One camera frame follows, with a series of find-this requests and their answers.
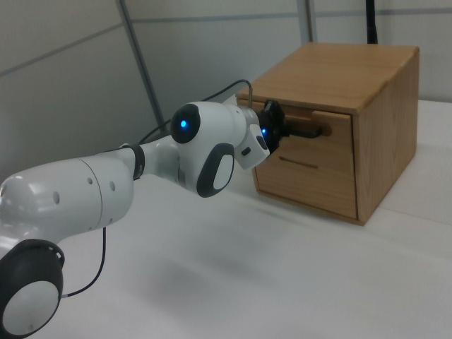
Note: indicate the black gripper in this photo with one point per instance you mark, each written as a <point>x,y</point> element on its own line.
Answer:
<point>272,121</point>

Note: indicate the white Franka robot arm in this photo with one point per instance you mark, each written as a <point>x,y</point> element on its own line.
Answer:
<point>53,197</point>

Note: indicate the wooden drawer with slot grip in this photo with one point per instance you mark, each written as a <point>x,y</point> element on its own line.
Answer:
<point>310,187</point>

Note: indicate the wooden drawer cabinet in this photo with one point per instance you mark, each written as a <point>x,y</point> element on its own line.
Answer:
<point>335,70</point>

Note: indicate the black pole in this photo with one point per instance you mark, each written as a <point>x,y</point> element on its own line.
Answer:
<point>371,21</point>

